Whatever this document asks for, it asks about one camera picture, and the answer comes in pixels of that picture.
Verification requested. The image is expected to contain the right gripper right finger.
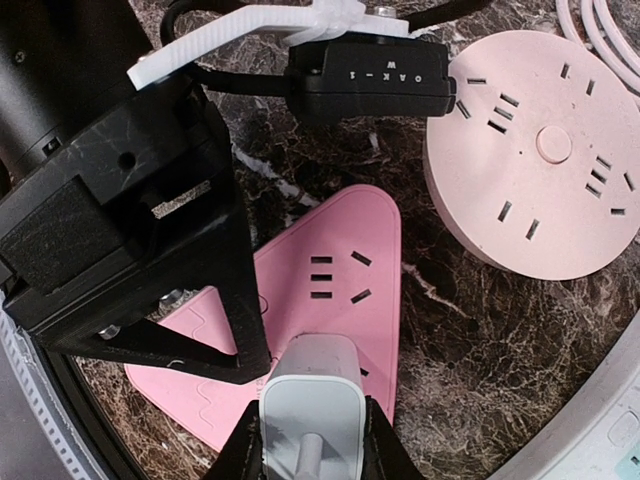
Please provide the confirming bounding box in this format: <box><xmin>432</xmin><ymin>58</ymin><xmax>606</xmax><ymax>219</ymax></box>
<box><xmin>363</xmin><ymin>396</ymin><xmax>420</xmax><ymax>480</ymax></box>

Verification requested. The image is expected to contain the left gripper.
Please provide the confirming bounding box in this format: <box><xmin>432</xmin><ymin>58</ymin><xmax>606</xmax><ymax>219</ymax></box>
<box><xmin>1</xmin><ymin>84</ymin><xmax>271</xmax><ymax>384</ymax></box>

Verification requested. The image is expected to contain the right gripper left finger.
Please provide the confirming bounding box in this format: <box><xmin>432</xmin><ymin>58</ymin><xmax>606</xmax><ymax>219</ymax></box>
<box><xmin>204</xmin><ymin>400</ymin><xmax>263</xmax><ymax>480</ymax></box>

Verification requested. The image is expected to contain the white charger plug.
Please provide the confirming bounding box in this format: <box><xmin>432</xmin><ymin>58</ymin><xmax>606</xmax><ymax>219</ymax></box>
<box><xmin>259</xmin><ymin>334</ymin><xmax>366</xmax><ymax>479</ymax></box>

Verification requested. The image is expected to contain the pink triangular power strip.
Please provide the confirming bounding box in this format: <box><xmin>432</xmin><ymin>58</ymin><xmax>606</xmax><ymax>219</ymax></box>
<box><xmin>125</xmin><ymin>185</ymin><xmax>402</xmax><ymax>451</ymax></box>

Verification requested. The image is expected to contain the white long power strip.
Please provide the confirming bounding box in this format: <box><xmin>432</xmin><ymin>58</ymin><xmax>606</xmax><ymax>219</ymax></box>
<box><xmin>491</xmin><ymin>316</ymin><xmax>639</xmax><ymax>480</ymax></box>

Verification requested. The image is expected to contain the round beige power strip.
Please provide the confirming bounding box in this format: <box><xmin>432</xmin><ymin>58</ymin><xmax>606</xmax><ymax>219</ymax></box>
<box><xmin>424</xmin><ymin>30</ymin><xmax>639</xmax><ymax>280</ymax></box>

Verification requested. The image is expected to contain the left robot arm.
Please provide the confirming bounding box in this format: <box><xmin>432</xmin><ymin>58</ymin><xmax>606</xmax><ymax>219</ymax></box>
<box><xmin>1</xmin><ymin>1</ymin><xmax>271</xmax><ymax>384</ymax></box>

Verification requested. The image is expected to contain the white slotted cable duct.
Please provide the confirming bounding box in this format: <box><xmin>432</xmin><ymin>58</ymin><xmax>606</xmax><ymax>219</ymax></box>
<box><xmin>1</xmin><ymin>313</ymin><xmax>94</xmax><ymax>479</ymax></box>

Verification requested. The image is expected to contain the beige coiled power cord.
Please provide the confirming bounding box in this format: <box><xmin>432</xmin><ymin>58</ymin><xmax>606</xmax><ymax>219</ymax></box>
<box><xmin>554</xmin><ymin>0</ymin><xmax>640</xmax><ymax>101</ymax></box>

